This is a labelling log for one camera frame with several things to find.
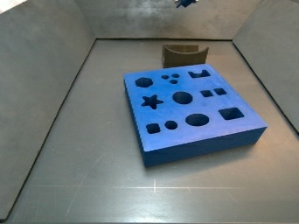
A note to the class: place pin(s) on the black curved fixture stand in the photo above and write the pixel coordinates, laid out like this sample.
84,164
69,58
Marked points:
182,55

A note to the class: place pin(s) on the blue foam shape-hole block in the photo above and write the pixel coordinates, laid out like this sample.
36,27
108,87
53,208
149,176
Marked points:
188,113

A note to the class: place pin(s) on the blue star-shaped prism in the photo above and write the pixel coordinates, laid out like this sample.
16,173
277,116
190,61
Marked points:
184,3

